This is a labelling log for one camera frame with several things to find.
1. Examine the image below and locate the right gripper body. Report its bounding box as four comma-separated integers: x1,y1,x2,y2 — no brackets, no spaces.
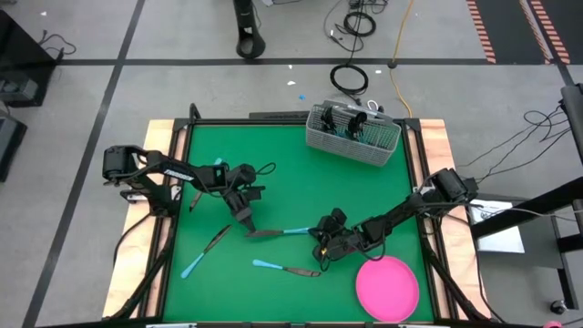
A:
313,209,365,261

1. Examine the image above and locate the black metal beam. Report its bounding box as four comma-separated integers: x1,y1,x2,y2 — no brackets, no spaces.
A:
468,175,583,241

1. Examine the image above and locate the black cabinet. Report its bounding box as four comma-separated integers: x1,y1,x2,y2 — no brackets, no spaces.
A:
0,8,58,108

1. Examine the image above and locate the grey wire cutlery basket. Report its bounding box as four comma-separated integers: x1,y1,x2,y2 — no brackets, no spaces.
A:
305,98,403,169

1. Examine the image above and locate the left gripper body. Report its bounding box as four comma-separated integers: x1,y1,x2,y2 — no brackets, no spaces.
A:
222,184,266,215

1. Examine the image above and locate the grey equipment box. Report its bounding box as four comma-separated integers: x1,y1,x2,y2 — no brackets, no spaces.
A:
0,77,40,104

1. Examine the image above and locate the black aluminium table frame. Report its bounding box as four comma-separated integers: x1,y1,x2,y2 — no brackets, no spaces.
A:
102,103,496,328

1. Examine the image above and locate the pink round plate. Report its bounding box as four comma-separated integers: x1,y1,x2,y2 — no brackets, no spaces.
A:
354,254,420,323

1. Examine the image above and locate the large black cable coil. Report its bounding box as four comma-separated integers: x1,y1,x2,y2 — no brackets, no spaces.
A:
331,63,371,96

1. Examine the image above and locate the black knife blue handle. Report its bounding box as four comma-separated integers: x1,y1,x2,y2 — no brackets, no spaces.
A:
180,224,233,280
252,259,322,278
245,226,313,239
189,157,224,213

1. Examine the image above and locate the black case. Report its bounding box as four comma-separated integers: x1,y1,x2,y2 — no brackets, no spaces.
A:
0,102,28,183

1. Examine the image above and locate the small black cable coil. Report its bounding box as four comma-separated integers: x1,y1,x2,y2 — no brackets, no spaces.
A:
342,11,377,38

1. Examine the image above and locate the black equipment post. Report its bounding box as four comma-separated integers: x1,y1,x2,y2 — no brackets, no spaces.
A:
559,83,583,165

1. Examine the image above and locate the yellow extension cable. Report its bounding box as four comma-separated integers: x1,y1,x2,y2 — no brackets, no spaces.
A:
389,0,416,118

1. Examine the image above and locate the black pedestal stand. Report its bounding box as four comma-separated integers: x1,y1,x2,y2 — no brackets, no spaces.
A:
232,0,267,59

